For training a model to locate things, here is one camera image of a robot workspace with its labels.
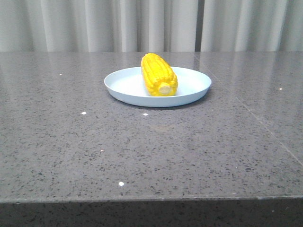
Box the yellow corn cob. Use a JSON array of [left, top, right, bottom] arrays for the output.
[[141, 53, 178, 96]]

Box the light blue round plate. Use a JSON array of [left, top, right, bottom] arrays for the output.
[[104, 67, 212, 107]]

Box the white pleated curtain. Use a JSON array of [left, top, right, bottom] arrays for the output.
[[0, 0, 303, 52]]

